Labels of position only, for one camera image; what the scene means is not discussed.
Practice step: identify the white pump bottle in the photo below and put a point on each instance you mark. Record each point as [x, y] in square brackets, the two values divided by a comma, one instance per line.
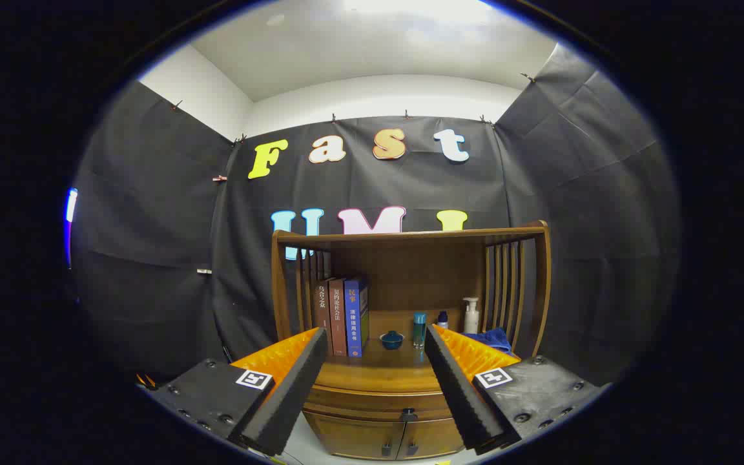
[471, 318]

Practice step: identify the wooden drawer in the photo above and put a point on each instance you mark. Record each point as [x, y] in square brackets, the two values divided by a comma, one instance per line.
[359, 403]

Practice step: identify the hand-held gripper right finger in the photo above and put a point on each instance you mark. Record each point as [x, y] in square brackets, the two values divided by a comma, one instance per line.
[465, 400]

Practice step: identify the teal glass bottle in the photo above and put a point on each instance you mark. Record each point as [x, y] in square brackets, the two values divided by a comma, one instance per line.
[419, 330]

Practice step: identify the white bottle with blue cap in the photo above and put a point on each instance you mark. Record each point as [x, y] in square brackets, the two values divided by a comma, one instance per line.
[442, 321]

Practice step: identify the dark brown book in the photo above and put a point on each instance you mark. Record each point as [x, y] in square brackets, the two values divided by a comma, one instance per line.
[323, 313]

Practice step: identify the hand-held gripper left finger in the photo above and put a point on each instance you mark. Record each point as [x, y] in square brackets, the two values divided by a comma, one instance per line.
[281, 403]

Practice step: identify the wooden cabinet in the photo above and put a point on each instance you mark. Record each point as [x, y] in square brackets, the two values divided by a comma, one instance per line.
[411, 271]

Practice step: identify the blue lidded teacup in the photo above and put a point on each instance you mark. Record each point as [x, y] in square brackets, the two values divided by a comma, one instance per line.
[392, 340]

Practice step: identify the blue book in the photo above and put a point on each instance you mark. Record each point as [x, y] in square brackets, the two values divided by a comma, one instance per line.
[354, 320]

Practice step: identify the wooden cabinet door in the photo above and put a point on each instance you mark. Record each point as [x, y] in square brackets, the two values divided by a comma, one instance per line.
[433, 438]
[352, 436]

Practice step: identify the black drawer knob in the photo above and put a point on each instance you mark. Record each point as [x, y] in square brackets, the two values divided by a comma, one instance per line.
[409, 414]

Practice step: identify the blue folded towel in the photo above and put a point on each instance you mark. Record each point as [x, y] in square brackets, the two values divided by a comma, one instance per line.
[491, 339]

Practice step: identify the wooden countertop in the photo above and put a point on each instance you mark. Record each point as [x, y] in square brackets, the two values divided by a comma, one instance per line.
[378, 369]

